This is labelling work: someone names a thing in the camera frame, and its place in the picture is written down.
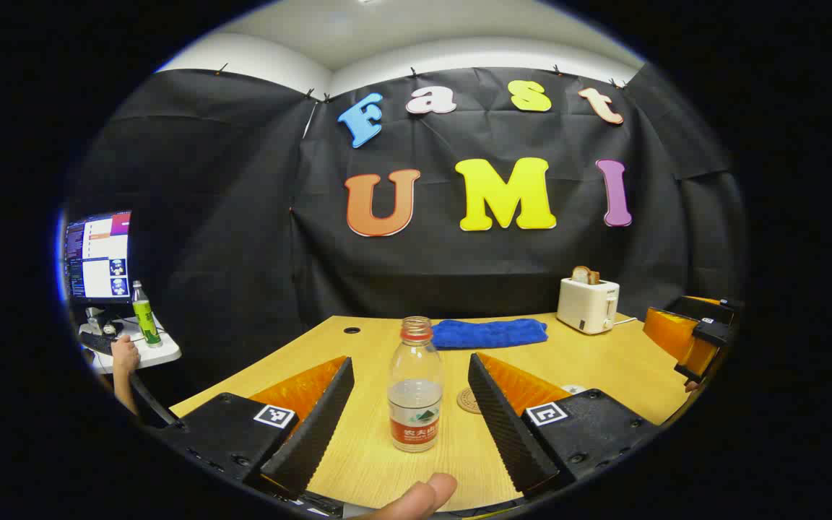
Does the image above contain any blue towel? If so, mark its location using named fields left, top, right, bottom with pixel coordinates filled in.
left=432, top=318, right=549, bottom=350

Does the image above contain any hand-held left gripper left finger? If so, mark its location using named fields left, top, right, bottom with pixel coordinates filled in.
left=152, top=355, right=355, bottom=499

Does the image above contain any green label bottle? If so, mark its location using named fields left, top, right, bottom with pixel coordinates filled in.
left=131, top=280, right=164, bottom=348

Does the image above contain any black backdrop cloth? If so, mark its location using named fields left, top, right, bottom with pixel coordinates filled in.
left=66, top=66, right=749, bottom=376

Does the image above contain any black curved bar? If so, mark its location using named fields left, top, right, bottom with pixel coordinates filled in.
left=129, top=372, right=187, bottom=432

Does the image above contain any black keyboard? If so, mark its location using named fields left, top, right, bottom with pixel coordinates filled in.
left=80, top=331, right=124, bottom=356

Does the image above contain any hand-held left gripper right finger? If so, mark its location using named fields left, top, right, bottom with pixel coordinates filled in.
left=468, top=352, right=661, bottom=501

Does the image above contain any computer monitor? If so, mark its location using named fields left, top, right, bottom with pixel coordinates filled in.
left=64, top=211, right=132, bottom=304

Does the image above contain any white side table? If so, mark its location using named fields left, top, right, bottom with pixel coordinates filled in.
left=78, top=314, right=182, bottom=374

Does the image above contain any white toaster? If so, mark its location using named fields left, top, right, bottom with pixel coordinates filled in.
left=557, top=277, right=620, bottom=335

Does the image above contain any clear water bottle red label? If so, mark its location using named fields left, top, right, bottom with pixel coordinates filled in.
left=387, top=316, right=446, bottom=454

